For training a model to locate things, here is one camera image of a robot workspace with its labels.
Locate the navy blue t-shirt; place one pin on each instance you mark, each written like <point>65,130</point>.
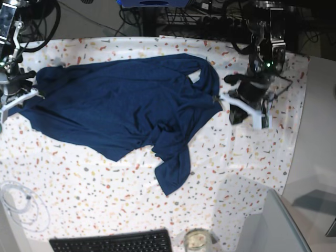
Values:
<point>118,106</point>

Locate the terrazzo pattern table cover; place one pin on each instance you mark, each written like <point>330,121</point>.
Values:
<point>79,193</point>

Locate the black wire rack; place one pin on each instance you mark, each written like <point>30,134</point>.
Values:
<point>191,15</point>

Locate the black computer keyboard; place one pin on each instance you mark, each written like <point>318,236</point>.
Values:
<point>154,240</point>

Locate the grey laptop computer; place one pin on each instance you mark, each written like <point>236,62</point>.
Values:
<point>272,230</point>

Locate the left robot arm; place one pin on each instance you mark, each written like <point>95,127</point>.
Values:
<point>266,51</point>

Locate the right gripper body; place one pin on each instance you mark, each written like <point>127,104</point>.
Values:
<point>11,88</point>

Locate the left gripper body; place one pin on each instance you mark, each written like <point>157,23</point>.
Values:
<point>253,89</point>

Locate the blue box with oval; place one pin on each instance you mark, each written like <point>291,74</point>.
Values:
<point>155,3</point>

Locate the clear glass jar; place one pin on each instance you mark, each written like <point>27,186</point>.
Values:
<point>198,240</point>

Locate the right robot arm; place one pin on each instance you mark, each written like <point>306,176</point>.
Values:
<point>20,26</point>

